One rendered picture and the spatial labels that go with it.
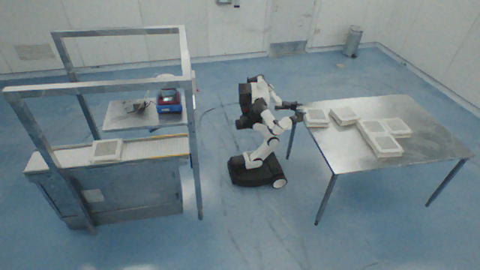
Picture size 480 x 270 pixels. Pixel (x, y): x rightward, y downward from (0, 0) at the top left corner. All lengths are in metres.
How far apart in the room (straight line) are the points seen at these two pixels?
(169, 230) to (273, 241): 1.10
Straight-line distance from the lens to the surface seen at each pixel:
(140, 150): 2.71
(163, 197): 3.07
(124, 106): 2.50
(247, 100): 2.76
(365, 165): 2.83
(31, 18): 6.05
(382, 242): 3.52
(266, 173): 3.46
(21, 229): 3.85
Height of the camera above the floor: 2.76
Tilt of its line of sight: 41 degrees down
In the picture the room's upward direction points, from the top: 3 degrees clockwise
